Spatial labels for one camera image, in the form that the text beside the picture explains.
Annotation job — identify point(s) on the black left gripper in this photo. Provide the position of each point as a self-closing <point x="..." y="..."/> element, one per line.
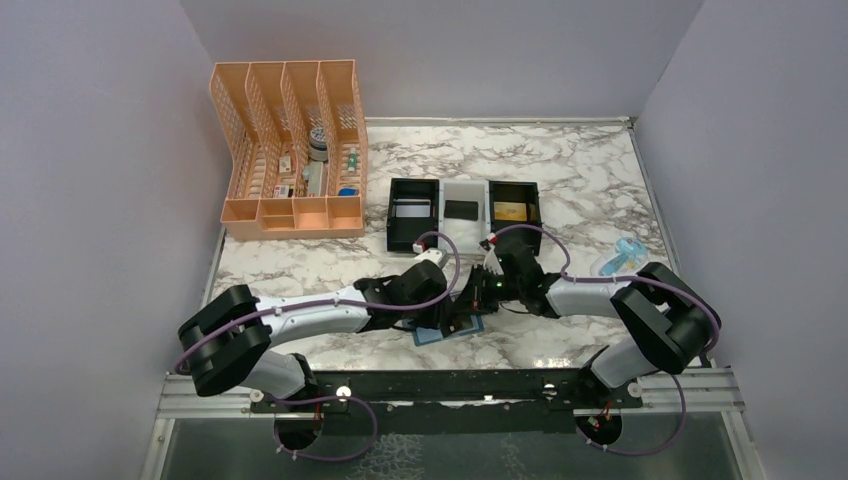
<point x="435" y="318"/>

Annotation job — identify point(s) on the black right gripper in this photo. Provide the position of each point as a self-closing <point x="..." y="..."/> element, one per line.
<point x="472" y="299"/>

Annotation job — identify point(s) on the blue card holder wallet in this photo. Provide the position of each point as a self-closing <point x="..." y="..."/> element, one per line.
<point x="461" y="325"/>

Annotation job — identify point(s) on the silver crest card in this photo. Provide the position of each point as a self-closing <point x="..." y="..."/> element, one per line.
<point x="412" y="208"/>

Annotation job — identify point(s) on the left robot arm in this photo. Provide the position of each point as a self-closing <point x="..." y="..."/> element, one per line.
<point x="230" y="341"/>

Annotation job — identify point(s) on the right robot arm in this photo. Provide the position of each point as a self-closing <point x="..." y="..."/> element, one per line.
<point x="668" y="324"/>

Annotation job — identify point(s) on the black left card tray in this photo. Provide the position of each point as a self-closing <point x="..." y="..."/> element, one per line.
<point x="401" y="233"/>

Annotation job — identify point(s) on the black card tray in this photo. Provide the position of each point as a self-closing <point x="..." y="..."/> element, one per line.
<point x="514" y="191"/>
<point x="401" y="233"/>

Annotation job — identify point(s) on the black card in middle tray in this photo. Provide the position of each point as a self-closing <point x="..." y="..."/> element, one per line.
<point x="461" y="210"/>

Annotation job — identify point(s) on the white middle card tray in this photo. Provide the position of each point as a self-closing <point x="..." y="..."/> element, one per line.
<point x="466" y="235"/>

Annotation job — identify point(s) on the gold card in right tray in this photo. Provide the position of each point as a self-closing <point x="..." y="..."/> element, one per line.
<point x="510" y="211"/>

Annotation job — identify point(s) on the black right card tray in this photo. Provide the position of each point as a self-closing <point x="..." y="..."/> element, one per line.
<point x="514" y="191"/>

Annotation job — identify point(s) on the green white small bottle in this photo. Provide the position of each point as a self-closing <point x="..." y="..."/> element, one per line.
<point x="352" y="161"/>

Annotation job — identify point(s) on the light blue tape dispenser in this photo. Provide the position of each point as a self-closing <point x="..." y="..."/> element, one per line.
<point x="627" y="256"/>

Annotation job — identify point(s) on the round tin in organizer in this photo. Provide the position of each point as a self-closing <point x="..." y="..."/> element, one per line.
<point x="317" y="141"/>

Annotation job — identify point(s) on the white red labelled box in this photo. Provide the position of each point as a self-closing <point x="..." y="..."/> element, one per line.
<point x="282" y="191"/>

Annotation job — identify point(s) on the orange plastic desk organizer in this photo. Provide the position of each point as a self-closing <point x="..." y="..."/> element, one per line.
<point x="266" y="110"/>

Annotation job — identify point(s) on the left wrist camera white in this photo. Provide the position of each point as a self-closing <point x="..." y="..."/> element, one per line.
<point x="432" y="254"/>

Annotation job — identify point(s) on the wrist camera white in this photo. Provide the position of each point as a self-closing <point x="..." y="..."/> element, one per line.
<point x="432" y="254"/>
<point x="491" y="262"/>

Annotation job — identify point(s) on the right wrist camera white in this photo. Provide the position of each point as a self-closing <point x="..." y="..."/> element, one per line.
<point x="491" y="262"/>

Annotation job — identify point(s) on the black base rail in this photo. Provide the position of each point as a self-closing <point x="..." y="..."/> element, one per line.
<point x="326" y="394"/>

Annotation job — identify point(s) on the aluminium frame rail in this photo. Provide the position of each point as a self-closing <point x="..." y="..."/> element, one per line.
<point x="702" y="390"/>

